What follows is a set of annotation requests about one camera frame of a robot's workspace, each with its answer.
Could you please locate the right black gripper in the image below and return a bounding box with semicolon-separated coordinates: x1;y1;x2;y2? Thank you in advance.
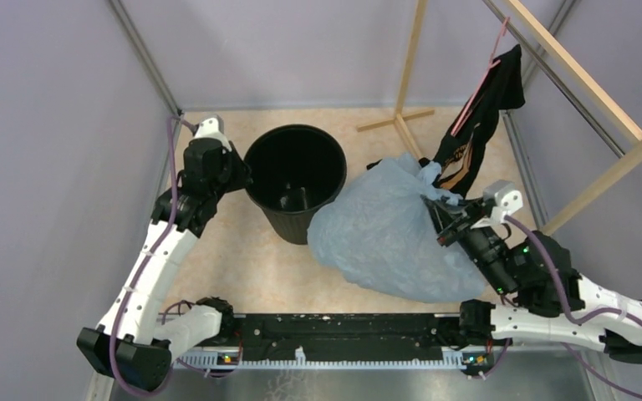
420;190;517;296

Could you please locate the light blue plastic trash bag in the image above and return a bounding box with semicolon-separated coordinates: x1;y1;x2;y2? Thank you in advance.
308;153;487;303

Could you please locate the black plastic trash bin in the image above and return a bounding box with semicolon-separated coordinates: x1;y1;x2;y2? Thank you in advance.
244;124;348;246

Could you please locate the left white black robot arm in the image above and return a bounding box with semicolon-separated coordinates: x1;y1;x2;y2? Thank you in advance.
76;135;250;397

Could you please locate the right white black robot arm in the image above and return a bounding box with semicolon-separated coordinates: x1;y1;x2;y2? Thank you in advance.
422;190;642;364

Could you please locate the black printed t-shirt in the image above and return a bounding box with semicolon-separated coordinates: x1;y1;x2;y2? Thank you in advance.
431;44;526;196

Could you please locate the pink clothes hanger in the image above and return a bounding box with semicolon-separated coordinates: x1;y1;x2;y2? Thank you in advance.
450;17;511;137

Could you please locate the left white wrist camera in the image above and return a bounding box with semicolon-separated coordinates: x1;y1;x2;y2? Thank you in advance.
193;114;232;151

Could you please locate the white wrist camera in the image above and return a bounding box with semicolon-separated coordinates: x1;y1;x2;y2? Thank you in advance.
193;114;232;151
471;180;524;229

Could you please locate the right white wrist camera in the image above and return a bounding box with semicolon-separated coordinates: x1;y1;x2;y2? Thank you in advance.
471;180;524;229

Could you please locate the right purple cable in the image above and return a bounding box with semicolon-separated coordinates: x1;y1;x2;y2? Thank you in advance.
478;214;642;401

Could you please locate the purple cable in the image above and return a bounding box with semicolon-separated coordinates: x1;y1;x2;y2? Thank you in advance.
109;114;242;399
478;214;642;401

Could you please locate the grey cable duct rail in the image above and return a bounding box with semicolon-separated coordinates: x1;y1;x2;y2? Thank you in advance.
173;348;467;371

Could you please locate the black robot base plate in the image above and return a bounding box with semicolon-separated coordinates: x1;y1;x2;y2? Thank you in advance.
200;313;488;363

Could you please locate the metal clothes rail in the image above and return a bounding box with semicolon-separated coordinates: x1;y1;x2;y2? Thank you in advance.
485;1;642;158

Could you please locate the wooden clothes rack frame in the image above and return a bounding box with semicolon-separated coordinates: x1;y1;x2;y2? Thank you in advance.
355;0;642;236

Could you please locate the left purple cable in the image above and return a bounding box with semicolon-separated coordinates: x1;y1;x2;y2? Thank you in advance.
109;114;242;399

